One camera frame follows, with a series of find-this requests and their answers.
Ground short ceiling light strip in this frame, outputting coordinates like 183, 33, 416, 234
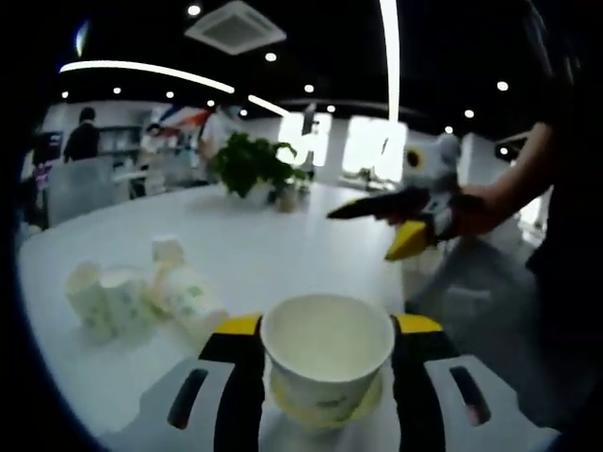
248, 93, 291, 118

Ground dark wall screen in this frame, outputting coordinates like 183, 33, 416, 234
33, 131, 65, 164

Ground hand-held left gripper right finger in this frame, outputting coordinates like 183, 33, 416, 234
389, 313, 562, 452

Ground ceiling air conditioner unit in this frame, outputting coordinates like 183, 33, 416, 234
184, 0, 287, 57

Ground green potted plant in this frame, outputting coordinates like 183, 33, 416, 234
210, 132, 308, 208

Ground grey partition panel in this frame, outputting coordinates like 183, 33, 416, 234
46, 157, 119, 227

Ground grey chair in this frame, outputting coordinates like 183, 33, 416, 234
403, 233, 543, 425

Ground person's right hand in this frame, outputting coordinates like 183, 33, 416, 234
449, 186, 508, 236

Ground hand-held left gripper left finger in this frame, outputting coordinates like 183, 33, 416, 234
101, 313, 266, 452

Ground white wall shelf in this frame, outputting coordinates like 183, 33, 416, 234
98, 125, 144, 156

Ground curved ceiling light strip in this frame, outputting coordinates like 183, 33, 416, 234
59, 59, 236, 94

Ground straight ceiling light strip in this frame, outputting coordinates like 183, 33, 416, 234
379, 0, 402, 124

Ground ceiling spot lights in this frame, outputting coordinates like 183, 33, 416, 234
60, 3, 511, 156

